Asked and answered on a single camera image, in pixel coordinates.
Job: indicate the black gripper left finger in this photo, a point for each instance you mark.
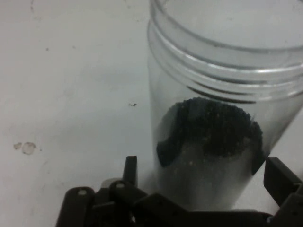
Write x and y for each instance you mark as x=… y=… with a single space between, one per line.
x=106 y=208

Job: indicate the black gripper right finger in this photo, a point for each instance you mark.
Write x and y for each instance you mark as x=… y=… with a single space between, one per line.
x=286 y=189

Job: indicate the clear plastic jar with seeds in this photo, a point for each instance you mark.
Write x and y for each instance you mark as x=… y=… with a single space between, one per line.
x=201 y=123

